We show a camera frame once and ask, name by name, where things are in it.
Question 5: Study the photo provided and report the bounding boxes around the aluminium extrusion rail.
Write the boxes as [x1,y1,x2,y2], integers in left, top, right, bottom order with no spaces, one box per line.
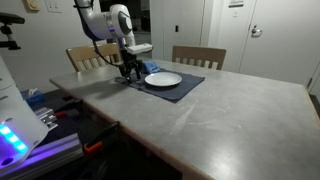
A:
[9,107,84,180]

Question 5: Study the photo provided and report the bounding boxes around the orange black clamp far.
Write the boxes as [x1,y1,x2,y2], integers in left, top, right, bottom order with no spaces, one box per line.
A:
[54,100,83,117]

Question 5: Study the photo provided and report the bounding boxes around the dark blue placemat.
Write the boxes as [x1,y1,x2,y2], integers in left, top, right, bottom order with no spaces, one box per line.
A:
[115,69,205,102]

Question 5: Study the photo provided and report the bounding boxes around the beige wall thermostat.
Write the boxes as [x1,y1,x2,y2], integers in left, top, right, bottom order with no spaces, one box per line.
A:
[23,0,39,12]

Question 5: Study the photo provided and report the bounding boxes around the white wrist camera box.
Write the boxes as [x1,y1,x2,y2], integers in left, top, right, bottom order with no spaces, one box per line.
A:
[127,43,153,55]

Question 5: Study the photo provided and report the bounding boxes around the white light switch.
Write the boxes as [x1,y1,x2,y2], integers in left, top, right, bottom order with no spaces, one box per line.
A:
[45,0,61,13]

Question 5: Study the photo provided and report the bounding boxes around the wooden chair far right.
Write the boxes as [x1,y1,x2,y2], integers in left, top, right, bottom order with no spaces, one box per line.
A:
[66,43,122,72]

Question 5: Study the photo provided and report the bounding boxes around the white door with handle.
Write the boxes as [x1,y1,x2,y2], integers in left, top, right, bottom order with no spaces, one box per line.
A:
[240,0,320,85]

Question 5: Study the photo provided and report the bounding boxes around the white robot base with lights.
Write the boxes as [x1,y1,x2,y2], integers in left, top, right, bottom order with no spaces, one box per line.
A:
[0,57,49,175]

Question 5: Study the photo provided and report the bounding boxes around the wooden chair far left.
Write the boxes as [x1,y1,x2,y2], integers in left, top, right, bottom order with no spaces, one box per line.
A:
[172,45,226,70]

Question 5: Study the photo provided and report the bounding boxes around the blue tissue box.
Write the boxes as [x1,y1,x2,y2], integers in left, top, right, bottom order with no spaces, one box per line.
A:
[21,88,45,107]

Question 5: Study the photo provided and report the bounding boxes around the blue folded cloth napkin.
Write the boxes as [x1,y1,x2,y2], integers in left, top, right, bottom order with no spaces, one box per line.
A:
[141,61,160,74]

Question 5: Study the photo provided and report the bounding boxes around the silver door handle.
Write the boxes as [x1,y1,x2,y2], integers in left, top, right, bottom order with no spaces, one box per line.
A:
[251,26,263,37]

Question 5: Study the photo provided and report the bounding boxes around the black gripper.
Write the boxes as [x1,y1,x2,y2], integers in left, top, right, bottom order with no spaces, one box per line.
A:
[119,50,142,83]

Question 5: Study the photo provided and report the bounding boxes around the black camera on stand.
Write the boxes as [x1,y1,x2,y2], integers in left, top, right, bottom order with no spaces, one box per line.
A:
[0,12,25,50]

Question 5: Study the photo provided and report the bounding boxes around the white door sign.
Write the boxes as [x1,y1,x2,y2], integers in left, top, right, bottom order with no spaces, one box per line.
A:
[228,0,244,8]

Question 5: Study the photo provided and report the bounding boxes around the orange black clamp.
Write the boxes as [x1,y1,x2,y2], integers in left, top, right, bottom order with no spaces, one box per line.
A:
[83,121,120,155]
[54,100,83,117]

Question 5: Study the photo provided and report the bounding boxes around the white round plate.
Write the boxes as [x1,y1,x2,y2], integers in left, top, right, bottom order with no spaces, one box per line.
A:
[145,72,182,87]

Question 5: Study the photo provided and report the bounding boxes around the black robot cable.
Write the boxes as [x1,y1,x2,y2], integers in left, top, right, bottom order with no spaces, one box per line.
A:
[73,0,125,68]

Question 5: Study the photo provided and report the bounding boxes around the orange black clamp near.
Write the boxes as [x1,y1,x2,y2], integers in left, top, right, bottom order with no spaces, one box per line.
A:
[83,121,120,155]

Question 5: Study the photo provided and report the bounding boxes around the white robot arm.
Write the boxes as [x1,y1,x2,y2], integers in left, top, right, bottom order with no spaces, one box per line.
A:
[74,0,142,83]

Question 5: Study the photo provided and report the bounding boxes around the wooden chair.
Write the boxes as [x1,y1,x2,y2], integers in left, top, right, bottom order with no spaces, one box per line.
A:
[172,45,226,70]
[66,43,122,72]

